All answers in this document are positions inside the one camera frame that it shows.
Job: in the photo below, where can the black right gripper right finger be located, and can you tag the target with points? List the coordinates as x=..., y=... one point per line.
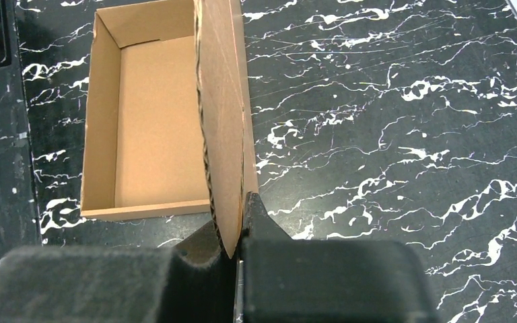
x=288, y=280

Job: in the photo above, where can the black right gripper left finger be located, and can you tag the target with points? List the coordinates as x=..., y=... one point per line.
x=193, y=281

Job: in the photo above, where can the brown cardboard box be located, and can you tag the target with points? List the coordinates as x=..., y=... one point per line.
x=168, y=127

